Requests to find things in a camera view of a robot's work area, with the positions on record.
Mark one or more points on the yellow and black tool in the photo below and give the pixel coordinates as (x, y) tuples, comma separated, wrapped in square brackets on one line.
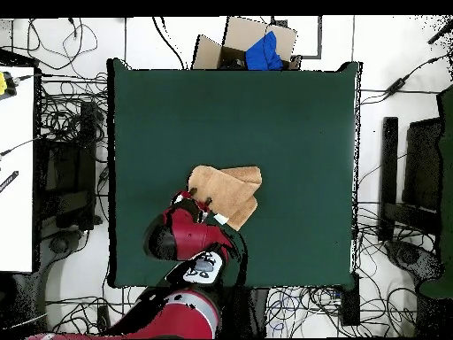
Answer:
[(3, 83)]

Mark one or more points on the black long beam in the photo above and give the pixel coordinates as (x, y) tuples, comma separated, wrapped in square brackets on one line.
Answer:
[(388, 159)]

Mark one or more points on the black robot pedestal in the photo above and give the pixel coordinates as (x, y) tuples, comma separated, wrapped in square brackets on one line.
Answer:
[(254, 311)]

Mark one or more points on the black power strip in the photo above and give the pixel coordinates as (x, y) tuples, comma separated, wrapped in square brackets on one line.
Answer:
[(103, 322), (350, 301)]

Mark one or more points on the brown cardboard box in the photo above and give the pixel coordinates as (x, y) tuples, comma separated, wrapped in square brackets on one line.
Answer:
[(244, 33)]

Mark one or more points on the tan terry towel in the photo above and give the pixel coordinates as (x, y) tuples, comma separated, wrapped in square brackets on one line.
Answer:
[(230, 191)]

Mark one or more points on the black round pedestal foot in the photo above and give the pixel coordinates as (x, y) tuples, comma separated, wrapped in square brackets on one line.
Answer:
[(58, 245), (407, 256)]

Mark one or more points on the blue cloth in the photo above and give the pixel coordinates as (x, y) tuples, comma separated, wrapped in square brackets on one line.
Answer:
[(263, 53)]

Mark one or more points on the dark green table cloth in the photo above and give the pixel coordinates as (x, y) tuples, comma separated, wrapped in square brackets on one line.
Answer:
[(212, 117)]

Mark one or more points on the black equipment stand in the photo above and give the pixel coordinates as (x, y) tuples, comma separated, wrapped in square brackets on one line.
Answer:
[(86, 141)]

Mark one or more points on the white desk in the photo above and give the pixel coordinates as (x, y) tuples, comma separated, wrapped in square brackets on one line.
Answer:
[(16, 212)]

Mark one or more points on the black rod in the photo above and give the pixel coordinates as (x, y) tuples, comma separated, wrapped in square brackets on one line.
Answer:
[(440, 33)]

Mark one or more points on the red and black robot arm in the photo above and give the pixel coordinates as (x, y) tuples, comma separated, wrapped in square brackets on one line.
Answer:
[(191, 237)]

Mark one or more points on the black flat bar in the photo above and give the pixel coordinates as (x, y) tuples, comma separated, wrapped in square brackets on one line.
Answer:
[(9, 181)]

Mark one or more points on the green draped cloth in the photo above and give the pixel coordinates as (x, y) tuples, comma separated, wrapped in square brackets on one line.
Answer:
[(446, 177)]

